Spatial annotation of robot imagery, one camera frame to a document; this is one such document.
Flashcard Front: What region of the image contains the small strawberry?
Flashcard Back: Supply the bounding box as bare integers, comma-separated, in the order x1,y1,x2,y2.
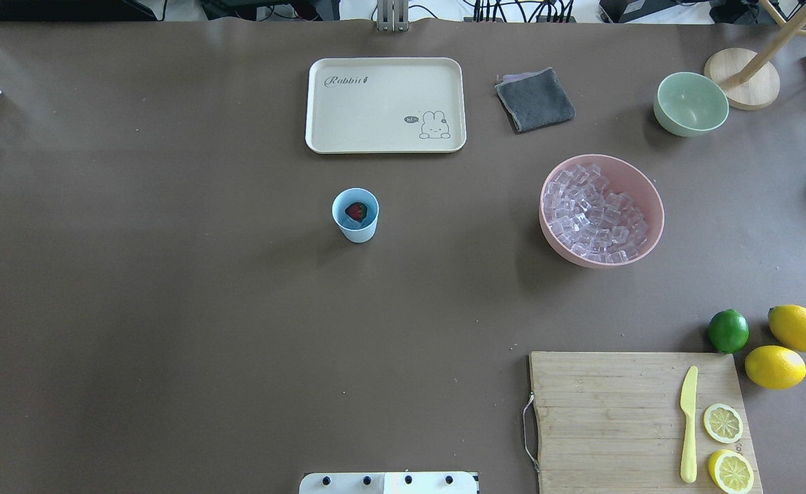
345,201,368,224

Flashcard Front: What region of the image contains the light blue cup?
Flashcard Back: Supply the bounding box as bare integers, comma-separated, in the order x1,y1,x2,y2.
331,188,380,243

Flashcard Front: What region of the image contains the pile of ice cubes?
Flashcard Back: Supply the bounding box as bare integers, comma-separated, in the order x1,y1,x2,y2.
541,162,651,265

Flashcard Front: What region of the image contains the cream rabbit tray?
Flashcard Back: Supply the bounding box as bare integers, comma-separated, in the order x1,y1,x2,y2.
305,57,466,154

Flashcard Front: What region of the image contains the grey folded cloth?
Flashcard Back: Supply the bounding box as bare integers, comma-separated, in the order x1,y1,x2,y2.
495,67,576,132

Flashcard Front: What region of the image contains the pink bowl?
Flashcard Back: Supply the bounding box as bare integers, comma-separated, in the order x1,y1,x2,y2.
538,154,664,268

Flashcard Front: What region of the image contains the wooden cutting board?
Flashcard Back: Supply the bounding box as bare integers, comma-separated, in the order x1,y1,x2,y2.
528,351,747,493

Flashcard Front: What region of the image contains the light green bowl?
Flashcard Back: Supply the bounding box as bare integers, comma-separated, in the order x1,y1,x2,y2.
653,72,729,137

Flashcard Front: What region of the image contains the green lime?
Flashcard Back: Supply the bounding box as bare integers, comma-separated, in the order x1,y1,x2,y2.
707,309,750,354

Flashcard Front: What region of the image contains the yellow plastic knife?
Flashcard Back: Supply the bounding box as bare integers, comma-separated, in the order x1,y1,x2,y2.
679,366,699,484

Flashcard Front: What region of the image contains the lemon slice lower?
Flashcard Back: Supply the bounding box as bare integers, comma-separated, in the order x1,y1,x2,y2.
702,403,744,444

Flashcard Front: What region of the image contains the lemon slice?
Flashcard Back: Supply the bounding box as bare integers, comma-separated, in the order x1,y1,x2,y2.
702,403,744,444
707,449,756,493

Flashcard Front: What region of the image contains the wooden stand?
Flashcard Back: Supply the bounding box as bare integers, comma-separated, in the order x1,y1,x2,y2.
704,1,806,110

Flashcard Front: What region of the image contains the yellow lemon left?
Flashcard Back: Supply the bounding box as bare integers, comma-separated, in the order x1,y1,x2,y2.
744,345,806,390

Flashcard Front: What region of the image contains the yellow lemon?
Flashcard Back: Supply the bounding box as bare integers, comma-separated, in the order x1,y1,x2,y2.
744,345,806,390
768,305,806,353

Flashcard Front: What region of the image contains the lemon slice upper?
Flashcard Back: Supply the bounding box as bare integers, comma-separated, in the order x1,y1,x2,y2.
707,449,756,493

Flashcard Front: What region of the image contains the yellow lemon right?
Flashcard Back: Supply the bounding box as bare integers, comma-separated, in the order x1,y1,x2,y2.
768,305,806,353

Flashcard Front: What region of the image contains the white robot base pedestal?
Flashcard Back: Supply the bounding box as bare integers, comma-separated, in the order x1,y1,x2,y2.
298,470,480,493

